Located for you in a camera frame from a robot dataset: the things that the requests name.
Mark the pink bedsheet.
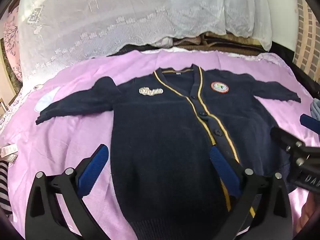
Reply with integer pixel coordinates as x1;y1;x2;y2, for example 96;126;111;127
0;50;320;240

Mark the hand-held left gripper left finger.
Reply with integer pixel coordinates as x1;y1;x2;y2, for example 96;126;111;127
25;144;118;240

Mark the white lace cover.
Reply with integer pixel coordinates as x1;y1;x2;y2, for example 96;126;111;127
16;0;273;85

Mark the pink striped cloth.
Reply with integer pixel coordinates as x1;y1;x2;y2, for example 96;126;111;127
172;36;203;47

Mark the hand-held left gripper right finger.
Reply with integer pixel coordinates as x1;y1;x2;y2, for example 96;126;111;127
209;146;293;240

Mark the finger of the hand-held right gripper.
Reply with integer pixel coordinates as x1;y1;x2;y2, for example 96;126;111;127
270;127;307;157
299;113;320;137

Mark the person's right hand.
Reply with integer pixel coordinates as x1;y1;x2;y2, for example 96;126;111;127
299;199;314;232

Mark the lavender floral sheet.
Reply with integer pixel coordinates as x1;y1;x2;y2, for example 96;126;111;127
0;46;300;135

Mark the black white striped garment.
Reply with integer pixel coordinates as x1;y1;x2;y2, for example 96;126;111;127
0;161;13;215

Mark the grey blue cloth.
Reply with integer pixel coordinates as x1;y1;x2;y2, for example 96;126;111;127
310;99;320;123

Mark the pink floral pillow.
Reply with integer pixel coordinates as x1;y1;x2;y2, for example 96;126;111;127
2;5;23;83

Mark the navy knit cardigan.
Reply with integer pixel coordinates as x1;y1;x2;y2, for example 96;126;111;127
35;64;302;240

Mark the white paper tag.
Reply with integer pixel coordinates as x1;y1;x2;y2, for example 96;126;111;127
0;144;19;157

